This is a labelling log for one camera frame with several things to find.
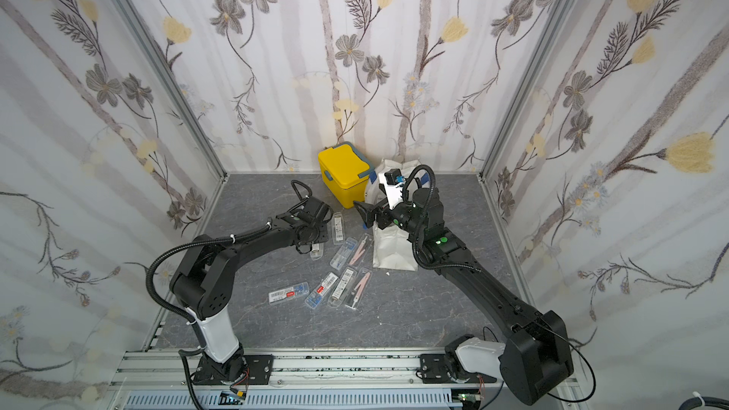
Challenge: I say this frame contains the small clear case white part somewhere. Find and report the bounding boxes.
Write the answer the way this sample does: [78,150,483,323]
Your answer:
[309,243,324,261]

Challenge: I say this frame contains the clear case white barcode label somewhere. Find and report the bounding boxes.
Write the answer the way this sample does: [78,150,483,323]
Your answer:
[328,267,358,308]

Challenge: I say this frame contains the clear case blue insert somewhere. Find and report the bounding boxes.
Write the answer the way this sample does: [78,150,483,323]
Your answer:
[330,237,359,271]

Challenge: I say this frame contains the clear case upper barcode label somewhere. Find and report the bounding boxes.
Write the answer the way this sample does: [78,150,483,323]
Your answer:
[331,213,346,245]

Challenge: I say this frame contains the clear case red blue label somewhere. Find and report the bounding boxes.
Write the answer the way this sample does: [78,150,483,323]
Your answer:
[305,273,339,309]

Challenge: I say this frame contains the clear case pink compass upper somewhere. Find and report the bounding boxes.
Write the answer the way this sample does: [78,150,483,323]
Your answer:
[349,233,372,267]

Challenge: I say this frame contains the clear case pink compass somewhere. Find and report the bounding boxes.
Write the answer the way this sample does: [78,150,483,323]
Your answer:
[345,270,372,311]
[349,233,372,267]

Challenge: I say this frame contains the white canvas bag blue handles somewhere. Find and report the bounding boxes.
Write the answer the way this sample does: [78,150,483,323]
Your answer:
[364,159,421,271]

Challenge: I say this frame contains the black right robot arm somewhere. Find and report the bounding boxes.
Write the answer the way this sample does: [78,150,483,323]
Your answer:
[354,188,574,405]

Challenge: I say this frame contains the clear case red mark label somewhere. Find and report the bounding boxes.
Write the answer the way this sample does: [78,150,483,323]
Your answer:
[268,282,309,305]

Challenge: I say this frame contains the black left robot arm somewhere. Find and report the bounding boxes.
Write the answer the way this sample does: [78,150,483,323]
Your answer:
[145,197,333,385]

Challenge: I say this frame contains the yellow lidded storage box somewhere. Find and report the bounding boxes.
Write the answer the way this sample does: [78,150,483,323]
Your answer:
[318,142,374,209]

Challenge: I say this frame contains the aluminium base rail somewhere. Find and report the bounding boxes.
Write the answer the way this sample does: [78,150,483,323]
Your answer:
[107,346,588,410]

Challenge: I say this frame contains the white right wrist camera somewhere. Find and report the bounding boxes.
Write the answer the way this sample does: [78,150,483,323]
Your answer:
[379,168,406,210]

